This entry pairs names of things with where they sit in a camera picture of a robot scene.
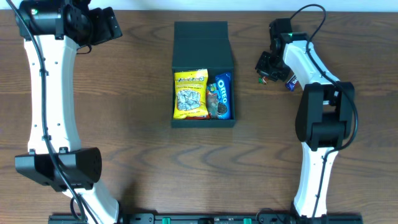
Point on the green red candy bar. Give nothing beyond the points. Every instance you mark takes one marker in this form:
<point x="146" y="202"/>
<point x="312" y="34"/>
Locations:
<point x="263" y="80"/>

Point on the red Hacks candy bag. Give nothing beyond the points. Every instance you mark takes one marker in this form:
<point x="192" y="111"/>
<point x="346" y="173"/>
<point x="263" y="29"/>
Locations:
<point x="198" y="117"/>

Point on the blue Oreo cookie pack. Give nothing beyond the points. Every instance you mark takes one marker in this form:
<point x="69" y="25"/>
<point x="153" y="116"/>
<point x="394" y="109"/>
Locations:
<point x="223" y="85"/>

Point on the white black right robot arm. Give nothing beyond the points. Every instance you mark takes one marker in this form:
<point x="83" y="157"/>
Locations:
<point x="324" y="115"/>

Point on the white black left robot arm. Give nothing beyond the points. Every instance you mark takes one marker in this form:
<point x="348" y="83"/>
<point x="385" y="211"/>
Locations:
<point x="53" y="33"/>

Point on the dark green gift box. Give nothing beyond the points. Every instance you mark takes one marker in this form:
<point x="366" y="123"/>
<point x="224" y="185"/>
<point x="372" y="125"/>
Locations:
<point x="204" y="45"/>

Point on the purple Dairy Milk bar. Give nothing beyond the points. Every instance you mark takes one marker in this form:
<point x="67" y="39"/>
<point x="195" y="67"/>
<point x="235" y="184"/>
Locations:
<point x="292" y="83"/>

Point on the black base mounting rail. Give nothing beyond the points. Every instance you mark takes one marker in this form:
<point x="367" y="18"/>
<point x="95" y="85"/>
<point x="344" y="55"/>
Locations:
<point x="262" y="218"/>

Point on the green Haribo gummy bag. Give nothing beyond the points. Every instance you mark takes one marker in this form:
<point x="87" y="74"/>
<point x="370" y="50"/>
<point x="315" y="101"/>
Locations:
<point x="212" y="100"/>

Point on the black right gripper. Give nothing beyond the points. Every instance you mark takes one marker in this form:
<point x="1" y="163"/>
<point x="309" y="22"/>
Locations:
<point x="266" y="67"/>

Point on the yellow nut snack bag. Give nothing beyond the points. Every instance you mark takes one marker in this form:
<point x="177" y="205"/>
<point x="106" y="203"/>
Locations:
<point x="190" y="93"/>

